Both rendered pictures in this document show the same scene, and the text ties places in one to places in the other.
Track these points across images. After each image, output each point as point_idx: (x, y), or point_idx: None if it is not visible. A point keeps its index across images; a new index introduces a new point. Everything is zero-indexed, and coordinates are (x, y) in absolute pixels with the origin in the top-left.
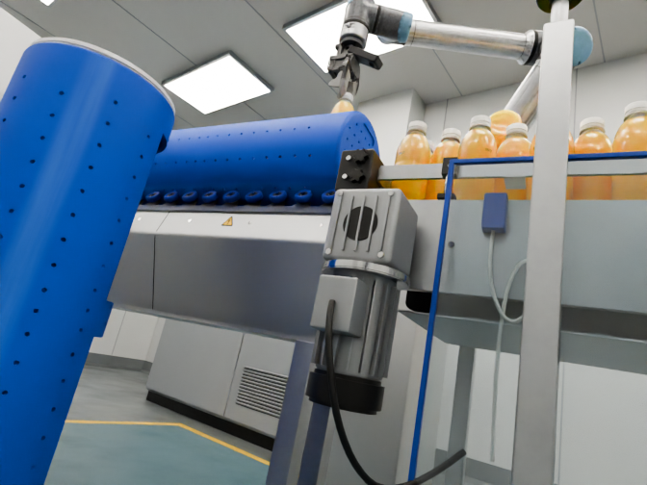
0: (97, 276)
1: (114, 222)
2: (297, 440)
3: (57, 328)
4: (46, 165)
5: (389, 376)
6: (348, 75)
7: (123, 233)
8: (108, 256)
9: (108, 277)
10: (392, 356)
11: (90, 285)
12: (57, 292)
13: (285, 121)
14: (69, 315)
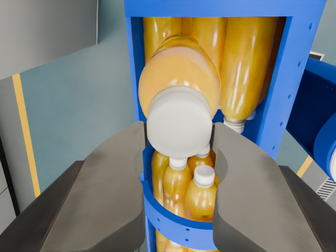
0: (313, 63)
1: (331, 69)
2: None
3: (310, 58)
4: None
5: (42, 5)
6: (264, 198)
7: (319, 71)
8: (317, 66)
9: (306, 65)
10: (31, 4)
11: (313, 62)
12: (322, 61)
13: (292, 105)
14: (310, 59)
